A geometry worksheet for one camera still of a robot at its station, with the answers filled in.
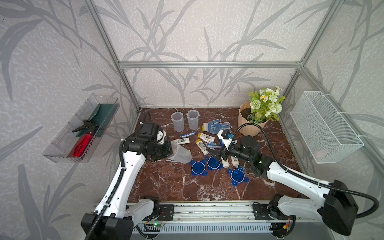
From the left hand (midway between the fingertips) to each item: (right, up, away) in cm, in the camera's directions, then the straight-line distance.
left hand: (174, 152), depth 73 cm
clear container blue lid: (-2, +17, +24) cm, 29 cm away
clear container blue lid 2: (+8, +19, +26) cm, 33 cm away
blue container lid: (+12, -13, +17) cm, 25 cm away
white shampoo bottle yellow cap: (+28, -10, +16) cm, 34 cm away
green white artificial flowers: (+51, +25, +13) cm, 58 cm away
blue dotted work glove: (+24, +11, +36) cm, 44 cm away
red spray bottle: (-34, +5, -15) cm, 38 cm away
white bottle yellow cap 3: (0, +2, +26) cm, 26 cm away
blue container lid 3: (+35, -17, +13) cm, 41 cm away
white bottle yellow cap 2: (+14, -1, +23) cm, 27 cm away
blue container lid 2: (+20, -11, +18) cm, 29 cm away
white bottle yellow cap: (+17, +4, +26) cm, 32 cm away
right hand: (+19, +6, 0) cm, 20 cm away
